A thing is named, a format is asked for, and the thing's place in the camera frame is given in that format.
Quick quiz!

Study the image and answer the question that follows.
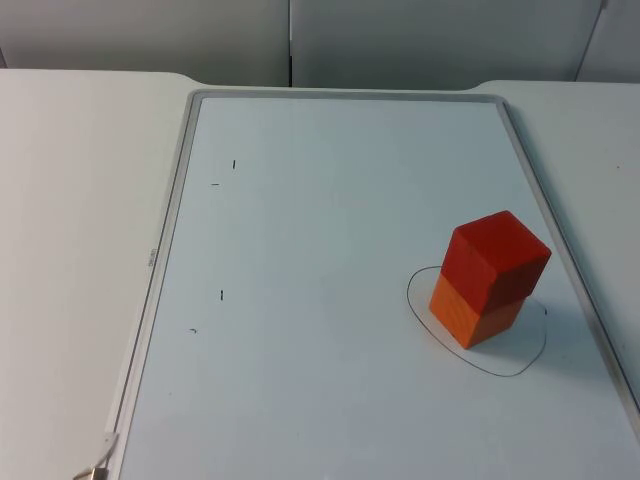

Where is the small grey metal clip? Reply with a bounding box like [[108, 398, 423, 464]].
[[72, 432, 122, 480]]

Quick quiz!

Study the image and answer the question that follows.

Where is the grey-framed whiteboard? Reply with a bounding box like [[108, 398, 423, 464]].
[[102, 88, 640, 480]]

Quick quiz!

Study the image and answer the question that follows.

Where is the orange cube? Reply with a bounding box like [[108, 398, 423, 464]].
[[428, 274, 527, 351]]

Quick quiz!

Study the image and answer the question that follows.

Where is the red cube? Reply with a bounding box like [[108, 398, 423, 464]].
[[439, 209, 553, 314]]

